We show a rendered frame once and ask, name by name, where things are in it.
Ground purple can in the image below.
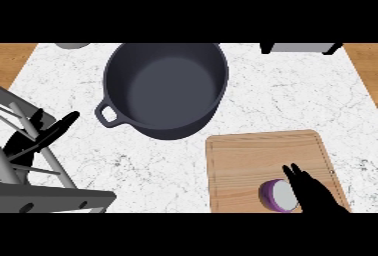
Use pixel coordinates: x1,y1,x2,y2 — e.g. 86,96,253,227
259,178,303,214

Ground grey appliance with black legs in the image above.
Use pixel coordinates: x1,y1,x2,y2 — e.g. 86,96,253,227
259,42,344,56

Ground grey round object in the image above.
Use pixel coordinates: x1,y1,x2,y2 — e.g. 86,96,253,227
53,42,93,51

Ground dark grey pot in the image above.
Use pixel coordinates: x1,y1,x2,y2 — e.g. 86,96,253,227
93,42,231,141

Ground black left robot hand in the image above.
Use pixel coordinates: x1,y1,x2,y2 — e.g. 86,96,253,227
2,107,81,168

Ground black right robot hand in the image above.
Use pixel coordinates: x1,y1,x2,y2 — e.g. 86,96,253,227
281,162,353,214

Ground wooden cutting board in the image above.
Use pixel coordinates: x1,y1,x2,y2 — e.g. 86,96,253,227
204,129,355,214

